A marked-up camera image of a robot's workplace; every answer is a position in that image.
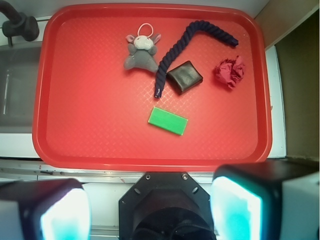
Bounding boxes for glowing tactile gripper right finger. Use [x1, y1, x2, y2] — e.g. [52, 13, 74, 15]
[210, 163, 320, 240]

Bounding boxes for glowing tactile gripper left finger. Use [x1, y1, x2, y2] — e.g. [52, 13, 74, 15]
[0, 178, 92, 240]

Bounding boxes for red plastic tray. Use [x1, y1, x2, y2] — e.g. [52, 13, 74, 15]
[32, 3, 272, 172]

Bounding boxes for crumpled red paper ball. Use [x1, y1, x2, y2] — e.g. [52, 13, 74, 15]
[213, 55, 246, 90]

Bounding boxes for green rectangular block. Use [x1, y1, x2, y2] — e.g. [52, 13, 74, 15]
[148, 106, 188, 136]

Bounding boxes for stainless steel sink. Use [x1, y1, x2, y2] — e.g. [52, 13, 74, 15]
[0, 42, 42, 134]

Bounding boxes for black leather wallet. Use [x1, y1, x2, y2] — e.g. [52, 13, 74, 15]
[166, 60, 203, 95]

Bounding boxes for grey plush mouse toy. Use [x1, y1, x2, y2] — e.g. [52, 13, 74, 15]
[123, 22, 162, 73]

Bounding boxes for dark metal faucet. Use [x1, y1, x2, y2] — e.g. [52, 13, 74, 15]
[0, 0, 40, 48]

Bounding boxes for dark blue rope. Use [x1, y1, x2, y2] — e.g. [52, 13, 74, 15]
[154, 21, 239, 99]

